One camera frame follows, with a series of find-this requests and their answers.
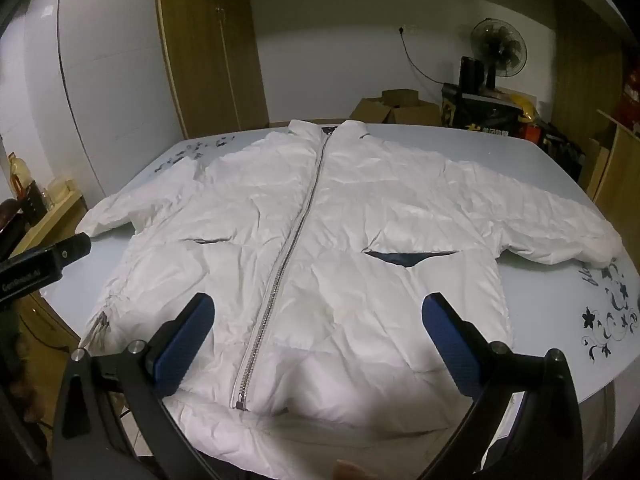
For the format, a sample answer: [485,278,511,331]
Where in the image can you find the cooking oil bottle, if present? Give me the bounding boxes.
[7,152,37,197]

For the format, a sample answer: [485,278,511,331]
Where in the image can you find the black canister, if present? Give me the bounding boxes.
[460,56,487,94]

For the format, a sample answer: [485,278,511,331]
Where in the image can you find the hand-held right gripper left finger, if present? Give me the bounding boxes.
[50,292,221,480]

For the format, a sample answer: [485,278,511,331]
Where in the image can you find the black standing fan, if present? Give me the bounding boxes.
[470,17,528,92]

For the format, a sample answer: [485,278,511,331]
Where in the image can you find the yellow helmet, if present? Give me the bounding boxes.
[510,94,539,122]

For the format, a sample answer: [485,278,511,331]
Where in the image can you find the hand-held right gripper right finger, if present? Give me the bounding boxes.
[421,292,583,480]

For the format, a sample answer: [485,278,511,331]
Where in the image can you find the white puffer jacket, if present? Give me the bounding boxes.
[75,119,623,476]

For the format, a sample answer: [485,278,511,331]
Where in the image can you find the wooden wardrobe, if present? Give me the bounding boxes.
[154,0,268,140]

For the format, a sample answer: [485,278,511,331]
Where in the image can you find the open cardboard box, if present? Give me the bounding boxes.
[348,89,442,126]

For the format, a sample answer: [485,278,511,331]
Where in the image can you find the black wall cable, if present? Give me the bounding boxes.
[399,29,463,84]

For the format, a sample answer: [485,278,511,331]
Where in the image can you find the wooden cabinet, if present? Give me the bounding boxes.
[585,107,640,243]

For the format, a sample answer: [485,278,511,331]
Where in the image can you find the black printed delivery bag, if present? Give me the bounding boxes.
[441,82,538,142]

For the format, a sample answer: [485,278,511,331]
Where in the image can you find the orange box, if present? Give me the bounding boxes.
[517,122,552,144]

